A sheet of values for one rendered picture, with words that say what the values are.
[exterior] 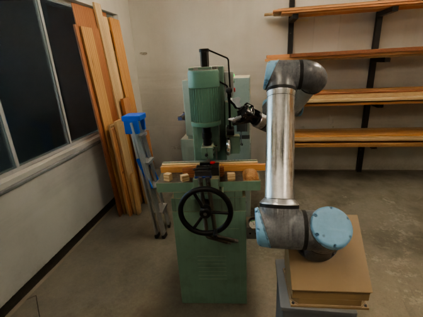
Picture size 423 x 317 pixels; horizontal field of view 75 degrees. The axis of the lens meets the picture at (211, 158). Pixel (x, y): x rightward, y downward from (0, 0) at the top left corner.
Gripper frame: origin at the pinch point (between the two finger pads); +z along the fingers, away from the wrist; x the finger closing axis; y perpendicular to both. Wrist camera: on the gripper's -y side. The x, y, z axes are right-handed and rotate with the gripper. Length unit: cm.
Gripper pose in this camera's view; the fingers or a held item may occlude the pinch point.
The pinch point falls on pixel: (226, 107)
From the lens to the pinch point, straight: 152.0
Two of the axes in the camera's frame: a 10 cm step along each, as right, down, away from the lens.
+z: -8.1, -2.8, -5.1
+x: -0.1, 8.9, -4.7
